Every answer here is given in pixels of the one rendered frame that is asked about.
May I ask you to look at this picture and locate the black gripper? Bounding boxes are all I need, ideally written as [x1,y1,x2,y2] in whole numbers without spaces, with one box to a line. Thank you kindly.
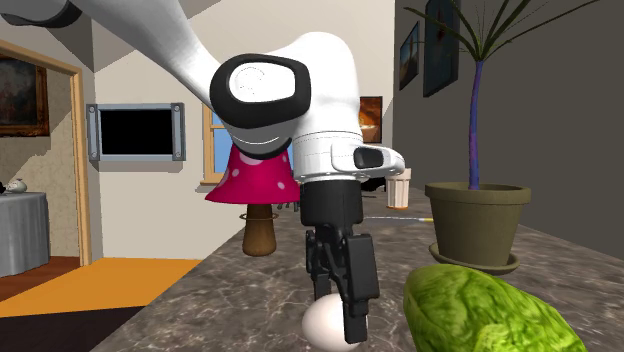
[299,179,382,345]

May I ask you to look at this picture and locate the white egg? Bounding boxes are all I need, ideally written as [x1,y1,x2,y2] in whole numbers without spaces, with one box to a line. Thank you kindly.
[301,292,370,352]

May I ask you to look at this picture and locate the white pen with yellow tip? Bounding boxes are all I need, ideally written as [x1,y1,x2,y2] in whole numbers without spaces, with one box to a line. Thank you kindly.
[364,215,435,224]

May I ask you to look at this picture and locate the white ribbed cup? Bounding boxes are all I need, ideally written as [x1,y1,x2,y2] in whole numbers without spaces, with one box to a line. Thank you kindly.
[385,167,413,211]

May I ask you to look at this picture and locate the red spotted mushroom figure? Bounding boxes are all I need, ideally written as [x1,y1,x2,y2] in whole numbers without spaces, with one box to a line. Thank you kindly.
[204,143,302,258]

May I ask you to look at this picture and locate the potted plant in olive pot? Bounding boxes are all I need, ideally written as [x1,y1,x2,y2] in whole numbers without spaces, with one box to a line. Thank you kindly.
[403,0,602,277]

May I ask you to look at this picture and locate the green lettuce head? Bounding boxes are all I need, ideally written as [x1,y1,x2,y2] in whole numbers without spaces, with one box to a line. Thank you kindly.
[402,263,589,352]

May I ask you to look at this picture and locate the wooden framed window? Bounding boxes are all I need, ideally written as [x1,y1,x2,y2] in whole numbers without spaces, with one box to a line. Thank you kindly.
[200,104,295,186]

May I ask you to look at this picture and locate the table with grey cloth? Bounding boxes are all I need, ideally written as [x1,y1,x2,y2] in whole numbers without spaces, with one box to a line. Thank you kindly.
[0,178,51,279]

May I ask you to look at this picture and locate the orange wall picture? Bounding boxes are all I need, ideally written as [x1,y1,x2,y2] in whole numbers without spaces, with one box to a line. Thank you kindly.
[359,95,384,145]

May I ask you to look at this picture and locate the small dark framed wall picture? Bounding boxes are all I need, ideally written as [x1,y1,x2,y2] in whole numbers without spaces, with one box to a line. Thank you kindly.
[398,20,421,92]

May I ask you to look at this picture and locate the large dark framed wall picture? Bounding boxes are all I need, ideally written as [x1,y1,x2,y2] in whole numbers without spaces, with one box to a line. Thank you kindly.
[422,0,461,99]

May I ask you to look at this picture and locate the grey framed black wall screen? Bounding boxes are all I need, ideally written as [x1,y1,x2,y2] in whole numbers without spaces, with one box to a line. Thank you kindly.
[86,101,187,164]

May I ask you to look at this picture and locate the wooden door frame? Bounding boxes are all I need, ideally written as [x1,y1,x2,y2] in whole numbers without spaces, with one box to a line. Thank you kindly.
[0,38,94,268]

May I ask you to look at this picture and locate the dark picture in brown frame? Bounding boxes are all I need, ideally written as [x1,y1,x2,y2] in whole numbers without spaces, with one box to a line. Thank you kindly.
[0,53,51,138]

